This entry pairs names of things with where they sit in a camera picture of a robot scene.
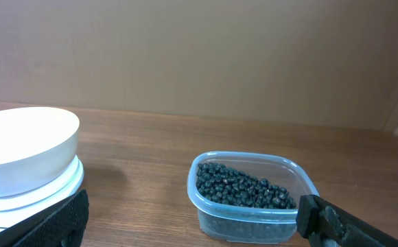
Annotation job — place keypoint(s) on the white bowl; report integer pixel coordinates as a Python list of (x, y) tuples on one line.
[(36, 146)]

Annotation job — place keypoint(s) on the white digital kitchen scale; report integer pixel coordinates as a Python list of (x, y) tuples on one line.
[(14, 209)]

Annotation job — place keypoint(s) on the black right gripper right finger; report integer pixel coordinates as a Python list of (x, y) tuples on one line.
[(324, 224)]

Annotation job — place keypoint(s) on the black beans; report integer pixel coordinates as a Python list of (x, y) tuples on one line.
[(226, 185)]

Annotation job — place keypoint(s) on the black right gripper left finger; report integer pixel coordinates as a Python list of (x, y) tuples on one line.
[(61, 225)]

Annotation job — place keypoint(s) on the clear plastic container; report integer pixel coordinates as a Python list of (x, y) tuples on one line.
[(245, 224)]

